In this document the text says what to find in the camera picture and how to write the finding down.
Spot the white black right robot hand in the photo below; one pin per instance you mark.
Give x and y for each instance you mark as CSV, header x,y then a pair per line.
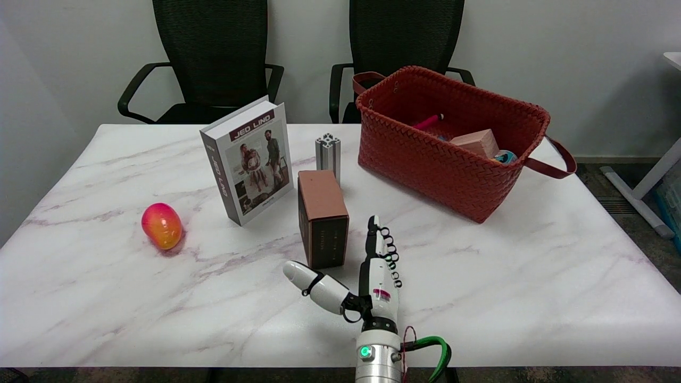
x,y
380,287

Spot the brown paper box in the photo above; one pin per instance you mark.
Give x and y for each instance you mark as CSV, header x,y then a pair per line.
x,y
322,221

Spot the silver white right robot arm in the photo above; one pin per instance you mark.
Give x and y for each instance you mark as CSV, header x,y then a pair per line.
x,y
378,361

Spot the red woven basket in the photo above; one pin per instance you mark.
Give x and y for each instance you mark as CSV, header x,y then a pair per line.
x,y
425,154

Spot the silver aluminium extrusion piece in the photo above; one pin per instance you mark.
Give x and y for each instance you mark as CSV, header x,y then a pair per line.
x,y
328,154

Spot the pink marker pen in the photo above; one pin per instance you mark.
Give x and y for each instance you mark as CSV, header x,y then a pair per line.
x,y
428,122

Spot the light brown block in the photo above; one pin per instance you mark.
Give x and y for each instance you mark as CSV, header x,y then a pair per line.
x,y
475,142

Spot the teal round item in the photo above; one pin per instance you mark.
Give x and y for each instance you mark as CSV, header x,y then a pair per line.
x,y
505,156

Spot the Jed Lind hardcover book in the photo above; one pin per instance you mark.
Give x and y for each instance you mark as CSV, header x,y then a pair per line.
x,y
250,159

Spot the red orange mango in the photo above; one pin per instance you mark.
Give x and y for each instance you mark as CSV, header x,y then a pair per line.
x,y
162,226

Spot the black mesh office chair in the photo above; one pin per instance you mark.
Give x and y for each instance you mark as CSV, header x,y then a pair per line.
x,y
399,37
213,58

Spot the blue storage bin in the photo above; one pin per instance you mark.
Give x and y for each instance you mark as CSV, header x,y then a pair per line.
x,y
671,210

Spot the white desk frame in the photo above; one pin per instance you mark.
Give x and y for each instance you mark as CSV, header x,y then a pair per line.
x,y
646,183

